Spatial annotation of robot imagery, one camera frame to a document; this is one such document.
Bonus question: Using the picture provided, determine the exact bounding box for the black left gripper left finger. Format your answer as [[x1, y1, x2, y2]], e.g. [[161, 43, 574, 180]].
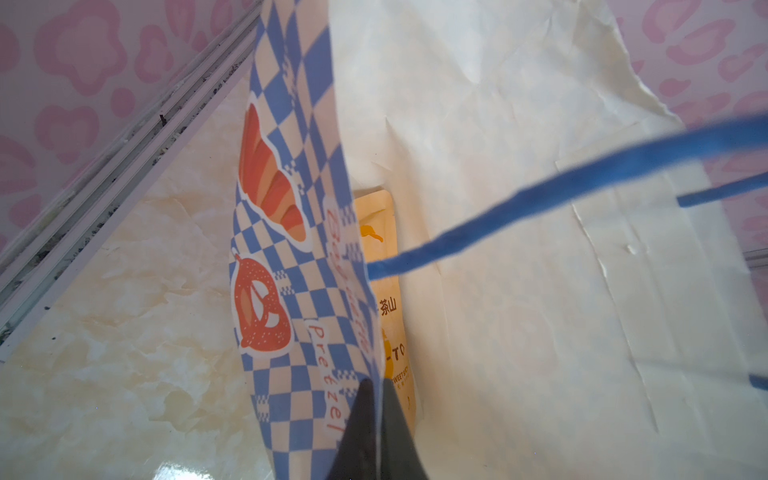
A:
[[327, 379, 377, 480]]

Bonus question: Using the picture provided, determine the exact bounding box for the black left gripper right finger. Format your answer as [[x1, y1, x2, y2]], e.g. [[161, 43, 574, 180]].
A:
[[380, 379, 428, 480]]

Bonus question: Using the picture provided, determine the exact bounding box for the blue checkered paper bag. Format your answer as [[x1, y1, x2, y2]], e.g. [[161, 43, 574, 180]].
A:
[[230, 1, 767, 479]]

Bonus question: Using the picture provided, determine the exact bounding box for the tan kraft snack pouch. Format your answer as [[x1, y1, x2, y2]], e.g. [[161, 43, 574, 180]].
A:
[[355, 190, 417, 431]]

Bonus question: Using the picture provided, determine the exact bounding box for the left aluminium frame post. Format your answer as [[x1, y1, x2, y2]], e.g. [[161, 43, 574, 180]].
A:
[[1, 1, 262, 364]]

